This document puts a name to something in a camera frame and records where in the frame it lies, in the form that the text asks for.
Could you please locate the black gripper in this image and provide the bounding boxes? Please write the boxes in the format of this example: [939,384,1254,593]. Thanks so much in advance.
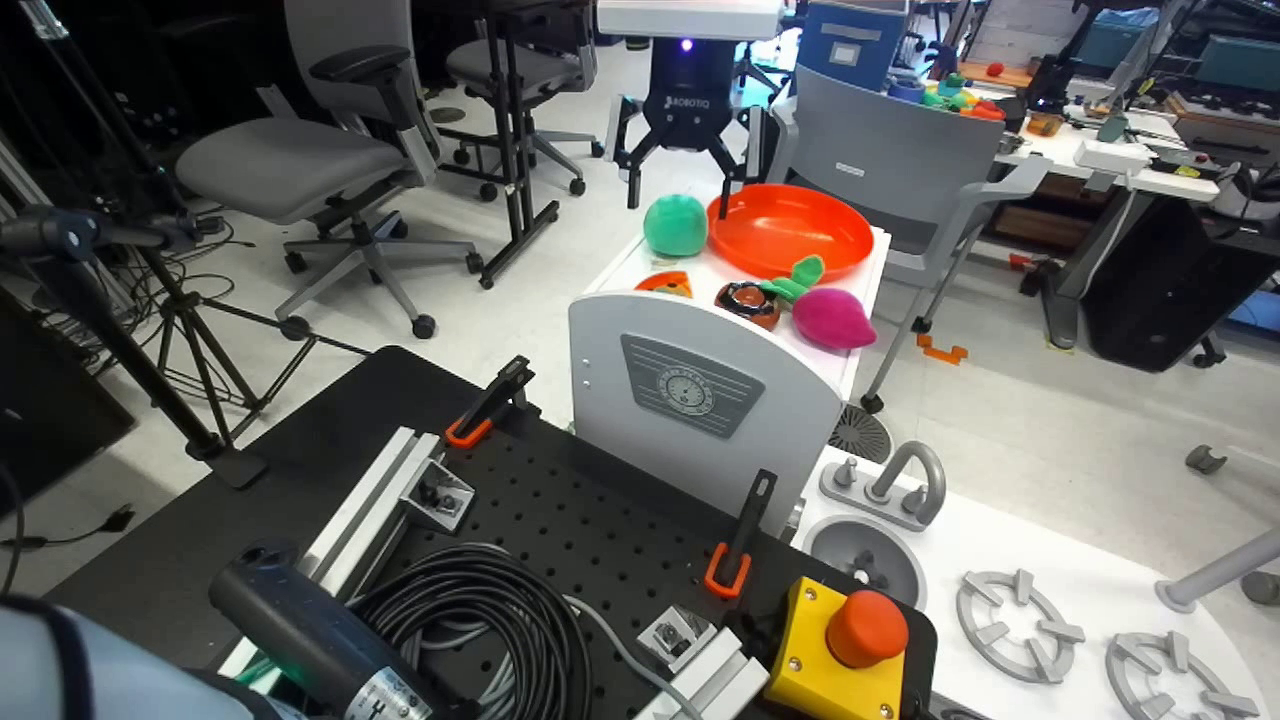
[611,36,751,226]

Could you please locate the green plush ball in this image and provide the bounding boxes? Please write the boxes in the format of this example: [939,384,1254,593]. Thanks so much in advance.
[640,192,709,259]

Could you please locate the orange plastic plate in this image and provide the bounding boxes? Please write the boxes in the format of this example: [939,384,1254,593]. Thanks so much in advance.
[703,182,880,288]

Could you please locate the orange toy pizza slice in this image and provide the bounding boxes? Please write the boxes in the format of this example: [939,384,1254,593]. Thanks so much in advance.
[633,270,695,301]

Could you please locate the brown toy donut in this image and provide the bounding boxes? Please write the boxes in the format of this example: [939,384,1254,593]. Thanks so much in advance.
[711,278,784,332]

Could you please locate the dark padded office chair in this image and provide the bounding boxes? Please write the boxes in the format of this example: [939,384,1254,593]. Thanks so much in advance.
[439,0,611,205]

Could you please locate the gray plastic rolling chair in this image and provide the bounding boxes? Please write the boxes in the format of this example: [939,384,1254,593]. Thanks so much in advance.
[758,66,1056,417]

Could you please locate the blue storage bin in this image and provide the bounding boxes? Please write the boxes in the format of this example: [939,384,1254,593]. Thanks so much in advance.
[795,0,912,98]

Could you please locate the magenta plush radish toy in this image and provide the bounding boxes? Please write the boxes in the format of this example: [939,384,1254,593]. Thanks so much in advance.
[755,254,880,357]

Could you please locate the white toy kitchen unit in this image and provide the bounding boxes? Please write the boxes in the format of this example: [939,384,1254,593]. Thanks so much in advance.
[563,175,1270,720]

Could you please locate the round gray floor base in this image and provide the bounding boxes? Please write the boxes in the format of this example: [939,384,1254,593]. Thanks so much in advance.
[829,401,895,467]

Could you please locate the black perforated breadboard table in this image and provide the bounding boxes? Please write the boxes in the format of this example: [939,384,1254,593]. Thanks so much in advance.
[42,340,943,720]

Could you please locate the gray fabric office chair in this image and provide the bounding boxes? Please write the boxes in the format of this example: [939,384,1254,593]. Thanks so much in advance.
[171,0,486,345]

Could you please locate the gray toy faucet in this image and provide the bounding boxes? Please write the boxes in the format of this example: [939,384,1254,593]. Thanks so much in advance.
[814,438,952,533]

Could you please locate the white desk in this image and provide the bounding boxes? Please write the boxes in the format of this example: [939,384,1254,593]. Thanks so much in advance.
[990,106,1236,353]

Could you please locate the round toy sink basin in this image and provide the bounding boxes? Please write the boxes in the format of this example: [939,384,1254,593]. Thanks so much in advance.
[807,515,927,614]

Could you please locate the yellow emergency stop button box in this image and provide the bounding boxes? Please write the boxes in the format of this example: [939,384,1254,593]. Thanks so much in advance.
[758,572,918,720]

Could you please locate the black computer tower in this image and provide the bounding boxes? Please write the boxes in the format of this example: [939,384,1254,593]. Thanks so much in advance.
[1076,197,1280,377]

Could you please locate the gray toy stove burner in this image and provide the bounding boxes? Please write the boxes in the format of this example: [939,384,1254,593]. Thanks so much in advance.
[952,570,1086,687]
[1100,630,1264,720]

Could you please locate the gray caster wheel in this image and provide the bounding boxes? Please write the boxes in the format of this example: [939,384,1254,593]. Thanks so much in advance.
[1180,439,1231,479]

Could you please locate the gray metal pole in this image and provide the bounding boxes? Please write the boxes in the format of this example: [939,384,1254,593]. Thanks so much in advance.
[1153,523,1280,615]

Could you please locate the black metal table frame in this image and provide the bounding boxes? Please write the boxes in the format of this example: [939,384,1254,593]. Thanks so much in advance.
[468,0,569,293]

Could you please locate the black clamp orange handle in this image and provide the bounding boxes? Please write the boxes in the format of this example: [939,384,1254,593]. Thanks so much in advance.
[439,353,539,452]
[699,467,780,603]

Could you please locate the silver aluminium extrusion rail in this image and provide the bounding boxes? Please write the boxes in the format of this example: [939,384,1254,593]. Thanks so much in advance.
[291,425,481,610]
[633,603,776,720]

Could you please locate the black coiled cable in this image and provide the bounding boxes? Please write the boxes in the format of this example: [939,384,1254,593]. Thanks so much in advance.
[348,538,596,720]

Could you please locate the dark blue cable connector plug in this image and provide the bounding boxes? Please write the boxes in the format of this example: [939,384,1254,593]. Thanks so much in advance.
[209,545,443,720]

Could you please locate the black camera tripod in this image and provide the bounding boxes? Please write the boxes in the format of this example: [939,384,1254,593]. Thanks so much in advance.
[0,197,379,464]

